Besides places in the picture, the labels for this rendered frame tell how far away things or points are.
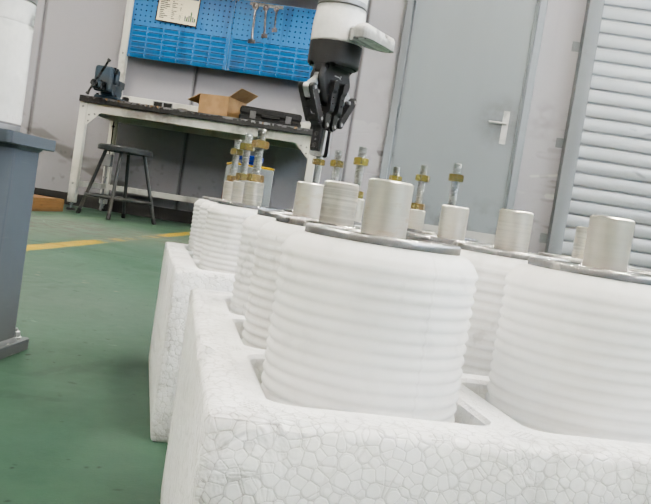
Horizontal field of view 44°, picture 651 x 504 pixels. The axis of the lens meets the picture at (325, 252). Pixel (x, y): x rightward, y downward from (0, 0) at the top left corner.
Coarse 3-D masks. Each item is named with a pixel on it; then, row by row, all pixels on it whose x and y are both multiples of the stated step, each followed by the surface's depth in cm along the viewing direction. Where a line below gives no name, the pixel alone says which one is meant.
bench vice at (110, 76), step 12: (108, 60) 506; (96, 72) 520; (108, 72) 519; (120, 72) 532; (96, 84) 508; (108, 84) 519; (120, 84) 539; (96, 96) 529; (108, 96) 528; (120, 96) 540
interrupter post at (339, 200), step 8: (328, 184) 50; (336, 184) 49; (344, 184) 49; (352, 184) 49; (328, 192) 50; (336, 192) 49; (344, 192) 49; (352, 192) 50; (328, 200) 50; (336, 200) 49; (344, 200) 49; (352, 200) 50; (328, 208) 50; (336, 208) 49; (344, 208) 49; (352, 208) 50; (320, 216) 50; (328, 216) 49; (336, 216) 49; (344, 216) 49; (352, 216) 50; (336, 224) 49; (344, 224) 50; (352, 224) 50
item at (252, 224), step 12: (252, 216) 60; (264, 216) 60; (252, 228) 59; (240, 240) 61; (252, 240) 59; (240, 252) 61; (252, 252) 59; (240, 264) 60; (252, 264) 59; (240, 276) 60; (240, 288) 60; (240, 300) 60; (240, 312) 59
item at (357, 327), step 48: (288, 240) 38; (336, 240) 36; (288, 288) 36; (336, 288) 35; (384, 288) 34; (432, 288) 35; (288, 336) 36; (336, 336) 35; (384, 336) 34; (432, 336) 35; (288, 384) 36; (336, 384) 35; (384, 384) 35; (432, 384) 36
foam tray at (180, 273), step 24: (168, 264) 98; (192, 264) 89; (168, 288) 89; (192, 288) 82; (216, 288) 82; (168, 312) 82; (168, 336) 82; (168, 360) 82; (168, 384) 82; (168, 408) 82; (168, 432) 83
